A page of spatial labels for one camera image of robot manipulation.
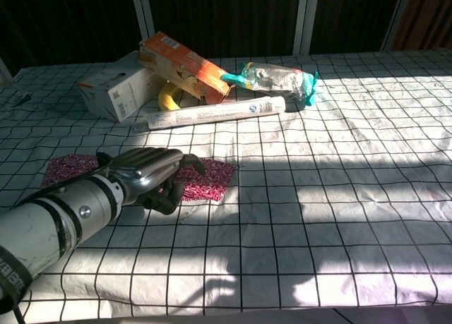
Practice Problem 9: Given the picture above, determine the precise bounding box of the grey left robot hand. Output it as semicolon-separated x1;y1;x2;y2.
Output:
95;147;206;216

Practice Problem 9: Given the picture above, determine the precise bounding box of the red patterned card strip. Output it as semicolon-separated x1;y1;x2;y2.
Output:
41;153;238;202

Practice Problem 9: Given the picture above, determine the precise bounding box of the yellow banana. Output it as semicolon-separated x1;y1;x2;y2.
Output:
157;82;182;112

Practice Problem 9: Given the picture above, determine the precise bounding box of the long white narrow box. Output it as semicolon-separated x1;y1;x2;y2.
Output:
133;95;286;131

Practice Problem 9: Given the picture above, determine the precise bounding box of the white cardboard box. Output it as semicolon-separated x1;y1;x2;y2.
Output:
76;50;165;123

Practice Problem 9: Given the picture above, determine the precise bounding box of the orange cardboard box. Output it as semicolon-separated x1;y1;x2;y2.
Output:
137;30;236;105

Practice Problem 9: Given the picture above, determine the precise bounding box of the teal silver snack bag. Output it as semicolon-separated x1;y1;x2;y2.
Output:
220;61;320;108

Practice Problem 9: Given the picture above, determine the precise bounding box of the white black grid tablecloth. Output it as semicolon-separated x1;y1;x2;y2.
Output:
0;48;452;320

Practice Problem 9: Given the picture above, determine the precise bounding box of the brown curtain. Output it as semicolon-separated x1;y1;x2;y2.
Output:
391;0;452;52

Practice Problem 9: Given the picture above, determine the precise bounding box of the white window frame post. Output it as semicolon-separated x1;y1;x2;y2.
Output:
381;0;414;52
292;0;321;55
129;0;155;42

